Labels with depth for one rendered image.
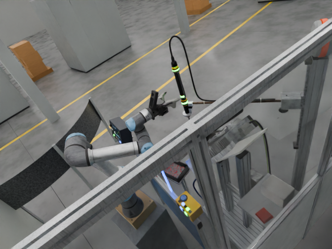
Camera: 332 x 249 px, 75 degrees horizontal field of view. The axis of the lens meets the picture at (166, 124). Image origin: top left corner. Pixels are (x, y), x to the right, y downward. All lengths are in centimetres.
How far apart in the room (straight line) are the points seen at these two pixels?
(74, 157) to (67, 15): 640
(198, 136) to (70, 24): 702
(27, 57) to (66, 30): 239
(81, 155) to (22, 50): 812
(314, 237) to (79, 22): 716
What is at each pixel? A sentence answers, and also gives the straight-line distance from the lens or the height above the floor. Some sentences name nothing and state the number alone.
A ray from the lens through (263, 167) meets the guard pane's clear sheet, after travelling 92.
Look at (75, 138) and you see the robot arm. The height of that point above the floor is 170.
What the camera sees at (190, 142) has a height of 203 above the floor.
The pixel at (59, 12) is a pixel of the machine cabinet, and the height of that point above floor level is 181.
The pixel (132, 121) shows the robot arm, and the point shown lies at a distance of 126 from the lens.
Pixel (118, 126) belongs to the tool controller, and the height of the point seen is 125.
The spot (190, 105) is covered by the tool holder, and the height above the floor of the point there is 154.
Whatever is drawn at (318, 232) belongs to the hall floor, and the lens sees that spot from 266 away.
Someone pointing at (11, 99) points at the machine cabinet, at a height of 45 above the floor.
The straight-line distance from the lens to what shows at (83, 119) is 325.
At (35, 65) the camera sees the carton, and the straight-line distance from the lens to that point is 931.
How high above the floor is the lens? 237
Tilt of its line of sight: 38 degrees down
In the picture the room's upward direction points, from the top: 20 degrees counter-clockwise
